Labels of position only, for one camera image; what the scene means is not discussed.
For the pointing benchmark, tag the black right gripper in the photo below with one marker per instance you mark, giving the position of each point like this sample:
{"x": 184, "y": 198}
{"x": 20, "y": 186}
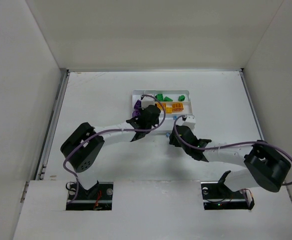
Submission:
{"x": 179, "y": 130}

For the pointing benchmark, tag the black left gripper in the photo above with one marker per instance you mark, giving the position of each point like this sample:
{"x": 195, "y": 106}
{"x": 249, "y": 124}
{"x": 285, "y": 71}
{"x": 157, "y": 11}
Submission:
{"x": 141, "y": 110}

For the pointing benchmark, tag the purple arch lego brick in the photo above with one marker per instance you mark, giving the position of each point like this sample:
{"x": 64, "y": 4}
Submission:
{"x": 137, "y": 106}

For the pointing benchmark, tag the yellow square lego brick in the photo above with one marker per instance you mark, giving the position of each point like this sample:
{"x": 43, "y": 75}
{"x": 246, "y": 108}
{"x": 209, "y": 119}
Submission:
{"x": 169, "y": 110}

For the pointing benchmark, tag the green long lego brick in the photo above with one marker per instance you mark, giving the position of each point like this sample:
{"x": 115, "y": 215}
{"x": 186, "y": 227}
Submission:
{"x": 159, "y": 97}

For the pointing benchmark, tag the green curved lego brick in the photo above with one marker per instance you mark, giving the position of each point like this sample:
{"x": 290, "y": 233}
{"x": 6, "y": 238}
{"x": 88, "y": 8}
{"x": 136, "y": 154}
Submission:
{"x": 167, "y": 99}

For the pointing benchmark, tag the yellow rounded lego brick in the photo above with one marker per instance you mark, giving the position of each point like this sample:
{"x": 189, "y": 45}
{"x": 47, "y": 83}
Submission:
{"x": 177, "y": 107}

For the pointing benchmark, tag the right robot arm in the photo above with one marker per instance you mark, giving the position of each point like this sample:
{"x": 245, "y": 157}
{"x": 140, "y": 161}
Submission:
{"x": 263, "y": 166}

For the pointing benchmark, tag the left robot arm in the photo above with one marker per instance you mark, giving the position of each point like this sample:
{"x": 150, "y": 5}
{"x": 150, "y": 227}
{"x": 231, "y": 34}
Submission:
{"x": 84, "y": 144}

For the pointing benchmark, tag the white divided tray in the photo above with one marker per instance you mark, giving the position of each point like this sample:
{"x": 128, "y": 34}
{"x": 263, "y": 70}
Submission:
{"x": 167, "y": 126}

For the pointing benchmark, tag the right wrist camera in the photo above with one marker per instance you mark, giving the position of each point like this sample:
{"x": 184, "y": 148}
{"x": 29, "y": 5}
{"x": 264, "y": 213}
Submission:
{"x": 189, "y": 121}

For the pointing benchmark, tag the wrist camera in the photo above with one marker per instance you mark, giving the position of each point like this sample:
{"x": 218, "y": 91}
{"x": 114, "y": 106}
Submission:
{"x": 147, "y": 101}
{"x": 189, "y": 121}

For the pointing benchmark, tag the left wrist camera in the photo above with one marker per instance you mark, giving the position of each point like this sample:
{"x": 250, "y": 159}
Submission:
{"x": 147, "y": 101}

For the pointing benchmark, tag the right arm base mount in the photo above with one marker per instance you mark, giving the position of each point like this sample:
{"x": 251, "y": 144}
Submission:
{"x": 217, "y": 196}

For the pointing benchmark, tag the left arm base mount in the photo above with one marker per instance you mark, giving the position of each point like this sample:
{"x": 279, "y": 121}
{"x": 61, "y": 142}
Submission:
{"x": 97, "y": 198}

